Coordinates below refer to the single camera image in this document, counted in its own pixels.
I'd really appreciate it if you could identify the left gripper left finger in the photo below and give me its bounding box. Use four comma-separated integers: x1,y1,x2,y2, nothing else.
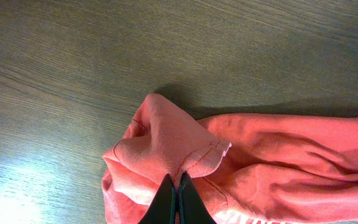
139,174,177,224

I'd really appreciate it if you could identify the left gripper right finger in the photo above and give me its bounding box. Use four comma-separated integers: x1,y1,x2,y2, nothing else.
178,172,216,224

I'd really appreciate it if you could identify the orange t-shirt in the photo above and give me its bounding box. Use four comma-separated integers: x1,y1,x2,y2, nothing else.
101,93,358,223

